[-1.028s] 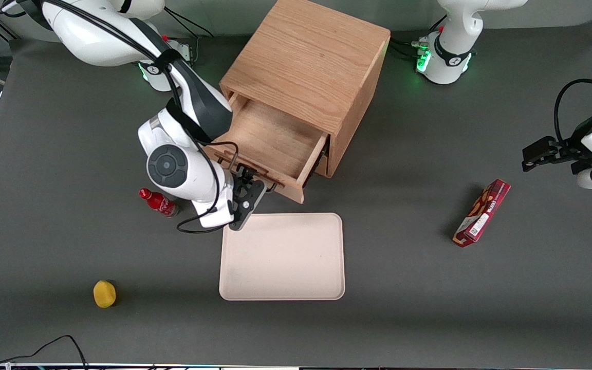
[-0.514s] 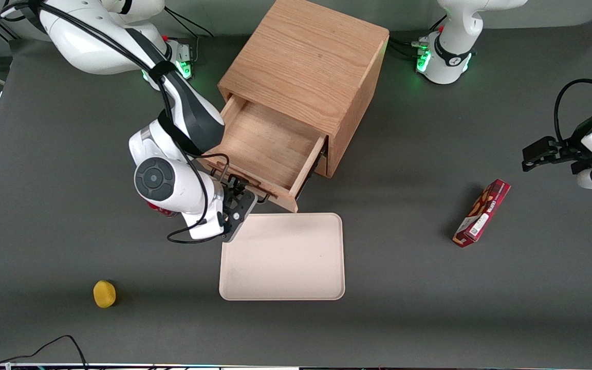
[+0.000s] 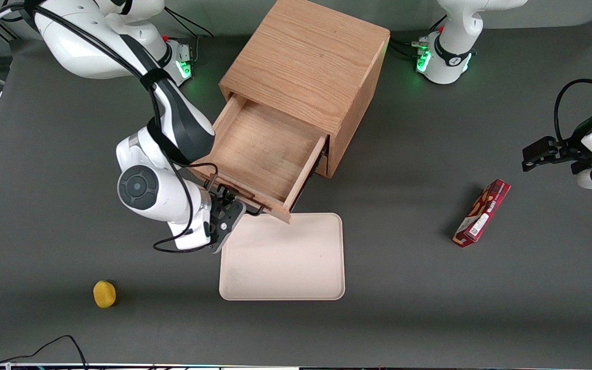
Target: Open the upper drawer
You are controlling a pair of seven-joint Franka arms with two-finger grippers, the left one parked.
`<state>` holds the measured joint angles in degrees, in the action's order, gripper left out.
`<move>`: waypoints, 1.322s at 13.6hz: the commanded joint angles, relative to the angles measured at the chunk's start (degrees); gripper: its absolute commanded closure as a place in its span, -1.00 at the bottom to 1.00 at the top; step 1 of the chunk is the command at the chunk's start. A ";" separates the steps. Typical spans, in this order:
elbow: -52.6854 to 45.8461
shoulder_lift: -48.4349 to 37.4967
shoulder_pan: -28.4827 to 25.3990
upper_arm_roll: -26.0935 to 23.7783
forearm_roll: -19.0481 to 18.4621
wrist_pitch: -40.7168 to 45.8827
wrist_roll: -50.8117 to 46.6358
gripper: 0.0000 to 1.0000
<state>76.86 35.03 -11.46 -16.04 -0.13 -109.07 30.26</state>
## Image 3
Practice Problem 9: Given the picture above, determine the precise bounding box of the wooden two-drawer cabinet body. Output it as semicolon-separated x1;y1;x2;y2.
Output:
219;0;392;179

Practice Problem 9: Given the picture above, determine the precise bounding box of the cream rectangular plastic tray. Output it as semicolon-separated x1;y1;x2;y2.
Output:
219;212;346;302

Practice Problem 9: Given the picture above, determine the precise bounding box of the red snack box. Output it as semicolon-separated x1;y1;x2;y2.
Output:
452;178;512;249

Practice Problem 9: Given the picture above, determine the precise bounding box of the yellow lemon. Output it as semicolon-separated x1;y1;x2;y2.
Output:
93;280;117;309

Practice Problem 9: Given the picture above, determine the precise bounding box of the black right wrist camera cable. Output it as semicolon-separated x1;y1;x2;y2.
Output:
0;3;220;254

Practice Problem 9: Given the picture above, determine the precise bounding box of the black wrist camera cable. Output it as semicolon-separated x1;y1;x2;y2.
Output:
554;79;592;144
0;3;220;254

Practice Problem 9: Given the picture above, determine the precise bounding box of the black left wrist camera cable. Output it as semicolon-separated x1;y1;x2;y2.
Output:
554;79;592;144

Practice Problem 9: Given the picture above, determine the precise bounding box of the black base cable bundle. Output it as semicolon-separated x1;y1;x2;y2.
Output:
388;37;430;60

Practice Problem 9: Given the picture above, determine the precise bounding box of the thin black base cable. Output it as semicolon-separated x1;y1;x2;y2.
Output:
164;6;214;39

